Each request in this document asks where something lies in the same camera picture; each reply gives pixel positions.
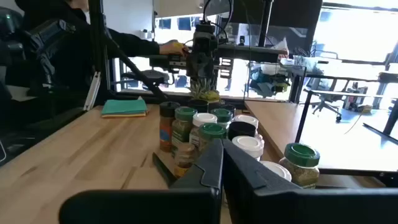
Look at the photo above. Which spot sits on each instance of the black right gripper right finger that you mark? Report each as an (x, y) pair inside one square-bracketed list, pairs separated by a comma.
[(280, 205)]

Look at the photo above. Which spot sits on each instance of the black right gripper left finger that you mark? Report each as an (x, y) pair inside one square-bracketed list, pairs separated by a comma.
[(186, 205)]

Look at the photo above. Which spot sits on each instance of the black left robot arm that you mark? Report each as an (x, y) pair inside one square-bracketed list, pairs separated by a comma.
[(203, 37)]

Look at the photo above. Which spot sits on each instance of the succulent plant in black pot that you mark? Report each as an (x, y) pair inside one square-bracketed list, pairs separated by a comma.
[(203, 91)]

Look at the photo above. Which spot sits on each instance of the person's hand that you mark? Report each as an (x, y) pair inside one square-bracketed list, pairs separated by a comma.
[(171, 48)]

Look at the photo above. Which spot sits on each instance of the person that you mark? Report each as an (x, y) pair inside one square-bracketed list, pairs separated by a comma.
[(133, 43)]

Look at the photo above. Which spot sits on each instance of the clear plastic bin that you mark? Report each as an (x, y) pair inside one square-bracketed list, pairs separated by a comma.
[(270, 81)]

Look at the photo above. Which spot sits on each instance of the teal folded cloth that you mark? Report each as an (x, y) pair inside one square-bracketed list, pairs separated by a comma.
[(124, 107)]

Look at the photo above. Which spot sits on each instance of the yellow folded cloth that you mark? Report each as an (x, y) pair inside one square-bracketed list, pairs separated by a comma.
[(124, 115)]

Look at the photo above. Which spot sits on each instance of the large black monitor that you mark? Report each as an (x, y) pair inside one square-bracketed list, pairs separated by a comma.
[(289, 25)]

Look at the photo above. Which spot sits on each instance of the grey office chair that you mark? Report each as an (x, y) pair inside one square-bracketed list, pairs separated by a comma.
[(325, 101)]

